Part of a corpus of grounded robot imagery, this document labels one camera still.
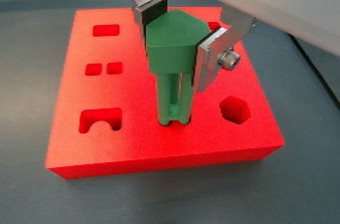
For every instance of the red block with shaped holes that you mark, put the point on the red block with shaped holes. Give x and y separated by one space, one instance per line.
106 131

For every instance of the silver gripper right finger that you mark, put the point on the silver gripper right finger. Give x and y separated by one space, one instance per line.
215 52

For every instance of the green three prong object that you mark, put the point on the green three prong object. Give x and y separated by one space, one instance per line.
172 35

